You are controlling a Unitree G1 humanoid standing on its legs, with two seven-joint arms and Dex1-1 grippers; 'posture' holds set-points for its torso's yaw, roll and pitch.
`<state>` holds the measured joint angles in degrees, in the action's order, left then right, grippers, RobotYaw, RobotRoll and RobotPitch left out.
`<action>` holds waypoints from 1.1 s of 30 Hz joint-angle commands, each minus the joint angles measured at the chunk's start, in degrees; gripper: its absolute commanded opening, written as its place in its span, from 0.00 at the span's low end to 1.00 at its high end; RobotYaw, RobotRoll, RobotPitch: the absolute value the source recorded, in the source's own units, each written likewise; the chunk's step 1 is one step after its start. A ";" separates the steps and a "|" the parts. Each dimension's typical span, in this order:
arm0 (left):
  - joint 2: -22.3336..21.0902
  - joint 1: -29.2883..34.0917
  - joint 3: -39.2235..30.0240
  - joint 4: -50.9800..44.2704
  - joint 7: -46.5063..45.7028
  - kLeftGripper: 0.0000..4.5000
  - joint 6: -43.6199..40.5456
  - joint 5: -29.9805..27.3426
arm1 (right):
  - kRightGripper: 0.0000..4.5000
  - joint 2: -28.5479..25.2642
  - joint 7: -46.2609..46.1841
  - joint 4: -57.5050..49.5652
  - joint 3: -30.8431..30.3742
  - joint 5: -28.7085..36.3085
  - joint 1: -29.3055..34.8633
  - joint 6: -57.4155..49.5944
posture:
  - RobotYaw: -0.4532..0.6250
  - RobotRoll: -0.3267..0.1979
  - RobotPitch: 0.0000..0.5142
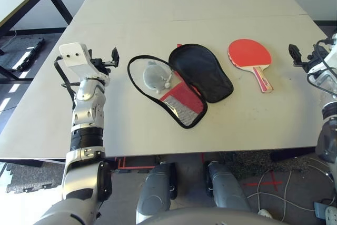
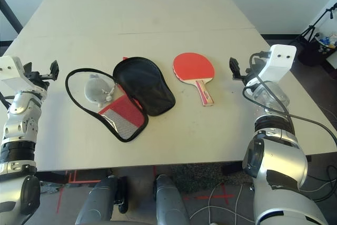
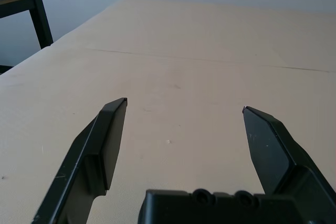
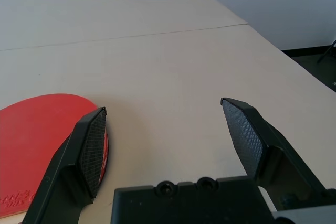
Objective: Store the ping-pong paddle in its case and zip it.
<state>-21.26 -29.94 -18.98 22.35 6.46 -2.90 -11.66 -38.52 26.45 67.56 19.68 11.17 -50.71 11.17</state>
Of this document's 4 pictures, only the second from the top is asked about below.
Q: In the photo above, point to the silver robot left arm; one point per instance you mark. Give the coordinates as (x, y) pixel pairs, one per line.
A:
(21, 119)

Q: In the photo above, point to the red ping-pong paddle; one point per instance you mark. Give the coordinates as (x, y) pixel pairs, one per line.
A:
(193, 67)

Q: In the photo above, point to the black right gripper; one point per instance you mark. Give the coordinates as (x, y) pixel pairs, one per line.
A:
(250, 76)

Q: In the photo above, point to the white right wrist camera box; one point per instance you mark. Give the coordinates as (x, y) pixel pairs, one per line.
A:
(279, 61)

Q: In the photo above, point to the grey robot leg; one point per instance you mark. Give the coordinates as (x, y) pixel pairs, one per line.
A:
(168, 201)
(100, 201)

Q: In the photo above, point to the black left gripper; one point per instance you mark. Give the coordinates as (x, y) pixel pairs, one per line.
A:
(39, 78)

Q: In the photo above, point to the grey robot left leg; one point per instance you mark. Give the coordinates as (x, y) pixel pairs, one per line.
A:
(100, 201)

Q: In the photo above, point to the black bin with bottles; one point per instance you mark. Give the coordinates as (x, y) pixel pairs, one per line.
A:
(309, 53)

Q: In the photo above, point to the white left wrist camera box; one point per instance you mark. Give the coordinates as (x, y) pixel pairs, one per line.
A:
(10, 74)

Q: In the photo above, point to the speckled black rubber mat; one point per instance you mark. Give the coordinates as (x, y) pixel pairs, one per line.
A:
(200, 175)
(52, 188)

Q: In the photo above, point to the red black paddle case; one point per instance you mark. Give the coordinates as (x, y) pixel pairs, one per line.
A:
(147, 88)

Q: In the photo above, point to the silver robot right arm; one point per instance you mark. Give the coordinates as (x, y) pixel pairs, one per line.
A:
(279, 156)

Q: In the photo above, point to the grey plush zipper charm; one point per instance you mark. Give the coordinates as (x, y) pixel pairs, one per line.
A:
(96, 90)

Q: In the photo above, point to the grey robot right leg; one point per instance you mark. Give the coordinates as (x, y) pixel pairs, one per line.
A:
(168, 201)

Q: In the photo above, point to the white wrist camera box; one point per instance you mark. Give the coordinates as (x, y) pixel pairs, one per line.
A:
(10, 74)
(279, 61)

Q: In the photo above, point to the black tripod stand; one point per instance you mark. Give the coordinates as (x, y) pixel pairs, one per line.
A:
(311, 30)

